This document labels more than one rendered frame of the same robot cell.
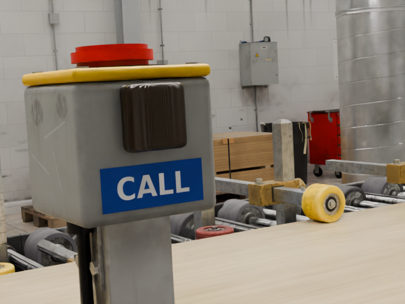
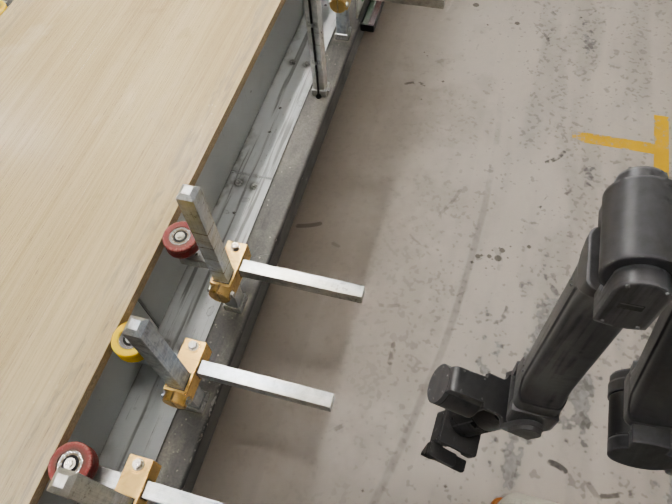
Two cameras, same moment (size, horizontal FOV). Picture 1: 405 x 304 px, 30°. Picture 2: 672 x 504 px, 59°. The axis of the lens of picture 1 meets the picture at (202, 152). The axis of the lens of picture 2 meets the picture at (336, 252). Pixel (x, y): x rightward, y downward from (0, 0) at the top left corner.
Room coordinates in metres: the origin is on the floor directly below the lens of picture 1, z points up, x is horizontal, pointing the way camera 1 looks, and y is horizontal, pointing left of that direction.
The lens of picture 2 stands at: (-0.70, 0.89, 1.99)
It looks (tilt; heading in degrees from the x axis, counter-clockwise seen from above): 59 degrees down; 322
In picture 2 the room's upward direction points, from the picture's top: 6 degrees counter-clockwise
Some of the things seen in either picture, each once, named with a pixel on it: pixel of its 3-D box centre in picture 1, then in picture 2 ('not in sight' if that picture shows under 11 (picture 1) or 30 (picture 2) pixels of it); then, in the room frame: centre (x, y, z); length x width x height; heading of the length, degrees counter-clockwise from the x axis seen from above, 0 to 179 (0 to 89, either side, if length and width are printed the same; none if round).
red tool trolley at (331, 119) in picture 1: (341, 142); not in sight; (9.19, -1.70, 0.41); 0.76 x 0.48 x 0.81; 128
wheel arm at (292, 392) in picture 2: not in sight; (231, 377); (-0.20, 0.80, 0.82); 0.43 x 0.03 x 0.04; 31
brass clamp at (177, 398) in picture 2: not in sight; (186, 373); (-0.13, 0.87, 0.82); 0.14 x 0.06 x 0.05; 121
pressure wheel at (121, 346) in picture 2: not in sight; (139, 348); (-0.04, 0.91, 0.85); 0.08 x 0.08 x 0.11
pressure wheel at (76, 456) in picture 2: not in sight; (81, 469); (-0.17, 1.12, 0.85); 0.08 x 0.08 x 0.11
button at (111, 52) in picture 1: (113, 63); not in sight; (0.37, 0.04, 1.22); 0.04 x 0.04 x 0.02
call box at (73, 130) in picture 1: (117, 146); not in sight; (0.37, 0.04, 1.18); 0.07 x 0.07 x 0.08; 31
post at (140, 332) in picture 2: not in sight; (175, 374); (-0.15, 0.89, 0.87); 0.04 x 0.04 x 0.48; 31
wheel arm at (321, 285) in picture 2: not in sight; (270, 274); (-0.07, 0.59, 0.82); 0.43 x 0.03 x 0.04; 31
